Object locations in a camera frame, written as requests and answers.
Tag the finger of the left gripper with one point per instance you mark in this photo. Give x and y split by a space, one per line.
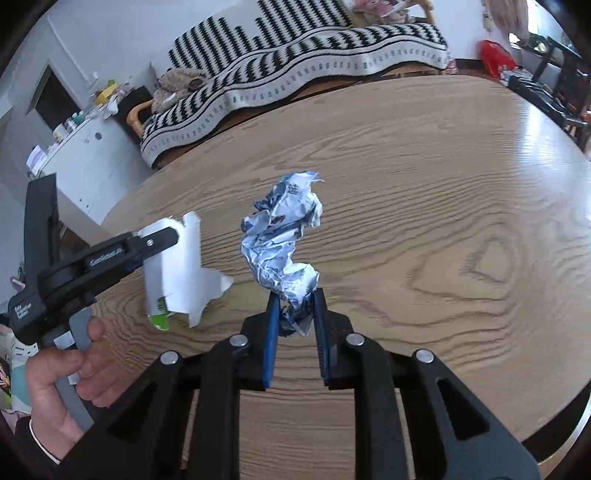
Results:
141 248

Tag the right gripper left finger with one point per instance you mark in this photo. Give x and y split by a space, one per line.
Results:
180 418

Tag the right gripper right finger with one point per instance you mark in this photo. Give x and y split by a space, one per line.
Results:
413 415

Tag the blue foil wrapper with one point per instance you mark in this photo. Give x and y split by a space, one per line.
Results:
269 239

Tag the person's left hand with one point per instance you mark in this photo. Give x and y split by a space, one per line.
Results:
102 381

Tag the white cabinet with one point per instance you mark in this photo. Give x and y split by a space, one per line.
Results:
96 166

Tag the brown plush toy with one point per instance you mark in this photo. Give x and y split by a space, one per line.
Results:
175 85

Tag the striped black white sofa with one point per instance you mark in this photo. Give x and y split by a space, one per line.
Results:
257 53

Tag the pink floral cushion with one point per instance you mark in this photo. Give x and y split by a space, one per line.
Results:
385 11

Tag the black coffee table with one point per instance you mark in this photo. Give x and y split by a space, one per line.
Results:
560 88

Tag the red plastic bag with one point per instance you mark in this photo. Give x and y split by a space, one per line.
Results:
495 58

